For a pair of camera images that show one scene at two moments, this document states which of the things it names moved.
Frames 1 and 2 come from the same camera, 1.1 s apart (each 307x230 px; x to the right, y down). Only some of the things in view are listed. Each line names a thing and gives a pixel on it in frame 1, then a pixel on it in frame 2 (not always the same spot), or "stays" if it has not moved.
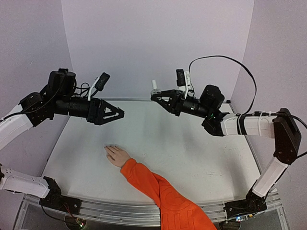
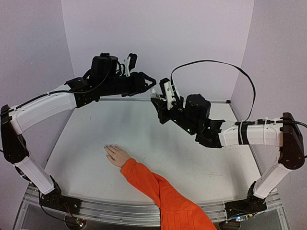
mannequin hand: x=116 y=155 stays
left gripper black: x=94 y=116 -> x=140 y=85
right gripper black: x=177 y=102 -> x=164 y=110
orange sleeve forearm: x=177 y=212 stays
